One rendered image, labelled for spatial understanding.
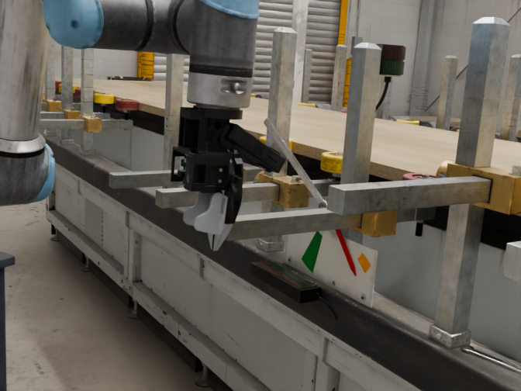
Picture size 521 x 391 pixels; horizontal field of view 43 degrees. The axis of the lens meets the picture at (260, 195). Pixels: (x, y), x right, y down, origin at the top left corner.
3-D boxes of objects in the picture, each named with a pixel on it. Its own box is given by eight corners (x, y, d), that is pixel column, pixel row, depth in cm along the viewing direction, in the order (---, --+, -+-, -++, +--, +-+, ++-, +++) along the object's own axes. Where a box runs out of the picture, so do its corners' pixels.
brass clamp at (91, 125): (86, 133, 233) (86, 118, 231) (74, 127, 244) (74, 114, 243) (103, 133, 236) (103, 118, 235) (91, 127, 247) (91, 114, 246)
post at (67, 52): (63, 157, 263) (63, 32, 253) (60, 155, 266) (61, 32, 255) (72, 157, 265) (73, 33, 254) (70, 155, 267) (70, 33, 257)
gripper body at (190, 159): (169, 185, 97) (174, 103, 95) (220, 184, 101) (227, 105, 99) (191, 197, 91) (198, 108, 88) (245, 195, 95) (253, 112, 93)
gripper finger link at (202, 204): (177, 246, 99) (181, 185, 97) (212, 243, 102) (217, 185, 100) (185, 251, 96) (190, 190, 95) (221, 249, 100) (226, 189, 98)
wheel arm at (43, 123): (10, 131, 222) (10, 119, 221) (8, 129, 225) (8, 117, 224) (132, 130, 245) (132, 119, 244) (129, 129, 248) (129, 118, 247)
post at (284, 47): (267, 261, 139) (283, 27, 129) (257, 257, 142) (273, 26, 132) (280, 260, 141) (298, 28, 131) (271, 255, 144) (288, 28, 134)
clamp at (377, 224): (373, 238, 109) (376, 208, 108) (323, 218, 120) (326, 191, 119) (398, 235, 112) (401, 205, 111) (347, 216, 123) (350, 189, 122)
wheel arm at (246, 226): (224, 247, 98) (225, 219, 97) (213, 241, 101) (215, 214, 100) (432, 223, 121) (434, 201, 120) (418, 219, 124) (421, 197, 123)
